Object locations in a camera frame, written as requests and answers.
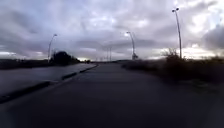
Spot thin street lamp pole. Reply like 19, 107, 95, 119
108, 45, 113, 62

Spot curved street lamp pole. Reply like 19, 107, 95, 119
47, 33, 59, 63
125, 30, 138, 61

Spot dark asphalt path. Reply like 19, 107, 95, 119
0, 62, 224, 128

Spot dark clump of trees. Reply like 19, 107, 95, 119
49, 50, 82, 66

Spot tall street lamp pole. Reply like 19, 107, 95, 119
171, 7, 183, 60

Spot dark bushes along path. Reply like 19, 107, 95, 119
120, 48, 224, 85

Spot grey asphalt road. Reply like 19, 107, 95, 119
0, 63, 98, 98

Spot dark verge beyond road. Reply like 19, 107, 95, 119
0, 58, 52, 70

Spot dark kerb strip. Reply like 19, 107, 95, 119
0, 64, 100, 105

